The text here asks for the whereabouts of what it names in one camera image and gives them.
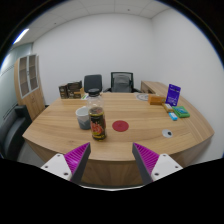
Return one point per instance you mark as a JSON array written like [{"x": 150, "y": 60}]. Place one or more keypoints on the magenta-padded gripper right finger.
[{"x": 148, "y": 160}]

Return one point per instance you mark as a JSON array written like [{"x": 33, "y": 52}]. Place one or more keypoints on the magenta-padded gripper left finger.
[{"x": 75, "y": 160}]

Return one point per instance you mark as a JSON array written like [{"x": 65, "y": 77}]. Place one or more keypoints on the clear black-capped drink bottle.
[{"x": 97, "y": 123}]

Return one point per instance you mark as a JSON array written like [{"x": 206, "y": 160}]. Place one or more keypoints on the white and grey mug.
[{"x": 82, "y": 117}]

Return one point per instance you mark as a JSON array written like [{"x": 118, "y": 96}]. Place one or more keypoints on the flat round red coaster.
[{"x": 120, "y": 126}]

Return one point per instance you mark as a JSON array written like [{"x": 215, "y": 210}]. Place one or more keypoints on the small blue box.
[{"x": 173, "y": 116}]

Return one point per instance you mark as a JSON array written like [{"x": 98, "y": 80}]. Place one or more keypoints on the small tan box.
[{"x": 167, "y": 107}]

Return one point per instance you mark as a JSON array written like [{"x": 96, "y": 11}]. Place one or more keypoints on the green flat box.
[{"x": 181, "y": 111}]

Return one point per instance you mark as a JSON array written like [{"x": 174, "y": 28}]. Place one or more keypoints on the orange-brown box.
[{"x": 156, "y": 99}]

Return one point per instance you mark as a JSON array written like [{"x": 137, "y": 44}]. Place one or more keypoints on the round white disc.
[{"x": 142, "y": 97}]

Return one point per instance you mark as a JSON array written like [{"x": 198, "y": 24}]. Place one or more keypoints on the green and white leaflet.
[{"x": 84, "y": 97}]

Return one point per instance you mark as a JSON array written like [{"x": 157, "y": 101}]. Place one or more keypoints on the small dark brown box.
[{"x": 63, "y": 91}]

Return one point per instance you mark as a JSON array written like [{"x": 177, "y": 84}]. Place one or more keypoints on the purple sign card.
[{"x": 173, "y": 94}]

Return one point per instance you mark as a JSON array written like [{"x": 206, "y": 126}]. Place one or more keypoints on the black sofa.
[{"x": 11, "y": 130}]

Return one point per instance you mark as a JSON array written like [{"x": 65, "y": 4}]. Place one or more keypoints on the large dark brown box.
[{"x": 74, "y": 89}]

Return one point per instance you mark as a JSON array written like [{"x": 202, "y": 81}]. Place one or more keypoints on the wooden side desk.
[{"x": 155, "y": 87}]

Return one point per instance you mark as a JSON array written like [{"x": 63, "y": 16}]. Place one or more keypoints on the wooden glass-door cabinet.
[{"x": 33, "y": 100}]

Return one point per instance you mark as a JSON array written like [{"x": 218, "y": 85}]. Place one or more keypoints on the black office chair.
[{"x": 93, "y": 82}]

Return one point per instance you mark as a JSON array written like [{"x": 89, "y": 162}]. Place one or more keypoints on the grey mesh office chair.
[{"x": 121, "y": 82}]

